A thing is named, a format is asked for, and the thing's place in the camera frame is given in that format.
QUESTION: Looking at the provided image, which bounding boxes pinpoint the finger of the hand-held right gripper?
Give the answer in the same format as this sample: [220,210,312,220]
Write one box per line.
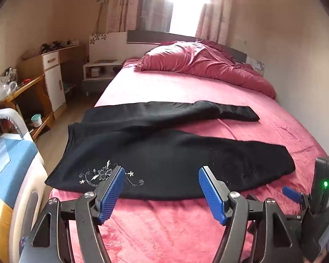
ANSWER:
[282,186,310,206]

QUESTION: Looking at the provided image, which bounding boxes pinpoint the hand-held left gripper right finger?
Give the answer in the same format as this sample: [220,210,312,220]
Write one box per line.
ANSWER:
[198,166,305,263]

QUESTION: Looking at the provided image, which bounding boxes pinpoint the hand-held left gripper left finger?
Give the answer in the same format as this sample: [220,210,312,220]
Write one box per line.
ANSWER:
[19,166,127,263]

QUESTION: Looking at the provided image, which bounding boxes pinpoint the black pants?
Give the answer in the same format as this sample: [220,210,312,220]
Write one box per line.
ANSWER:
[45,100,296,201]

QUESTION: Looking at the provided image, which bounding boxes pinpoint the teal cup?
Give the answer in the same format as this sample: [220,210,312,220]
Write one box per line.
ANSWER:
[31,113,43,128]

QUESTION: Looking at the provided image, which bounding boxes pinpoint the bed with pink sheet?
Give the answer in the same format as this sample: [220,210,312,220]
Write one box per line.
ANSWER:
[48,57,329,263]

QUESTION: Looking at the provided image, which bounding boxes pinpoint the white nightstand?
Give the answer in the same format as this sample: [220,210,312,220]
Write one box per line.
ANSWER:
[82,59,127,96]

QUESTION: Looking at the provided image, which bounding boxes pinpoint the white desk cabinet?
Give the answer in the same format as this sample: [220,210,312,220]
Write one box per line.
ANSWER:
[42,51,67,113]

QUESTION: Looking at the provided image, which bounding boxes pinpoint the pink duvet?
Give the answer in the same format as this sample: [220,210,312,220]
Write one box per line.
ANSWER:
[134,40,277,100]

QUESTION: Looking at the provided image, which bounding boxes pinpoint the low wooden table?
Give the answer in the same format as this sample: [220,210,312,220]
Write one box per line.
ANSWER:
[0,75,55,141]

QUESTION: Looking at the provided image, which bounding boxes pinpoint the wooden desk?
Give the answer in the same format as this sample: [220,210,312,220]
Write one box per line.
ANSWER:
[18,43,86,114]

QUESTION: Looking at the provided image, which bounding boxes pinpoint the white floral board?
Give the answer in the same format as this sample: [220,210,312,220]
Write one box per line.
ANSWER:
[89,32,128,64]

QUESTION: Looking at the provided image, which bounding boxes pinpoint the clear plastic bag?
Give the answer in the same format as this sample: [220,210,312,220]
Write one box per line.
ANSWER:
[0,68,18,102]

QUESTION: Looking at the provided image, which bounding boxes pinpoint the grey headboard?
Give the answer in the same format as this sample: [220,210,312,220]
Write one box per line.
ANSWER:
[127,30,248,64]

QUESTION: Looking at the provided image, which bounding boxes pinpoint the beige curtain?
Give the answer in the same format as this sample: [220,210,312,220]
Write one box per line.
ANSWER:
[98,0,143,32]
[195,0,238,45]

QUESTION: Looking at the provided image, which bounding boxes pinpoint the bright window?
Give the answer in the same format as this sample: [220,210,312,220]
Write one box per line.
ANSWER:
[166,0,213,34]

